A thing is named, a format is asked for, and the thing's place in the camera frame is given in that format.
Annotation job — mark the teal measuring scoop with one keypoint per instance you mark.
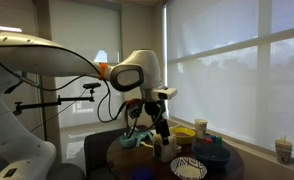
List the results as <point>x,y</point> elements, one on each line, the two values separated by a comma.
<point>141,136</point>

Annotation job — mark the teal measuring cup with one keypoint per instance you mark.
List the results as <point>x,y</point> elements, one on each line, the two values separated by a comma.
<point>127,142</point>

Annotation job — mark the dark grey chair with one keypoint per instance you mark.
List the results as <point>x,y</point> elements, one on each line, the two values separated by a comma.
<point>95,151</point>

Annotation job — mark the blue toy block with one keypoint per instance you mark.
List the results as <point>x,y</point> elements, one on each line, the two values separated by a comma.
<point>213,138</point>

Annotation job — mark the patterned paper cup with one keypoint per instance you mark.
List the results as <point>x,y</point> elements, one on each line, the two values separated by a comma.
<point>200,127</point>

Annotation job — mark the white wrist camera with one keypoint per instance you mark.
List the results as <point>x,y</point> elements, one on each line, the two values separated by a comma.
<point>163,94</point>

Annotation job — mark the paper cup with sticks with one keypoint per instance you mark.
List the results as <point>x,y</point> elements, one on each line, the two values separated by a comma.
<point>283,149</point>

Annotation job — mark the patterned paper plate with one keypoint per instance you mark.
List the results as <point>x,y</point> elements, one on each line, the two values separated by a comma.
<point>187,168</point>

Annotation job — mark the red toy block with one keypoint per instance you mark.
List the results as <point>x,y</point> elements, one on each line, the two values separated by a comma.
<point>208,140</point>

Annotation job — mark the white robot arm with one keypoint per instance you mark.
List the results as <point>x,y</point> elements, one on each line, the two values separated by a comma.
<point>29,157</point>

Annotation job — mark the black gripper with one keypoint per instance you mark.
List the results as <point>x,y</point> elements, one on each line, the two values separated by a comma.
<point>155,111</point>

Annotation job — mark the blue plastic bowl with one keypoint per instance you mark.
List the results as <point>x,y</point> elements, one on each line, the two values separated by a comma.
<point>213,157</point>

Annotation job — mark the yellow bowl with beads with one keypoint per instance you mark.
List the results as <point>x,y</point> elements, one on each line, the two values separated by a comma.
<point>184,136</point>

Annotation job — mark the green toy block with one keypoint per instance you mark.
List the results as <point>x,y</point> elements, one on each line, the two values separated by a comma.
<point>219,140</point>

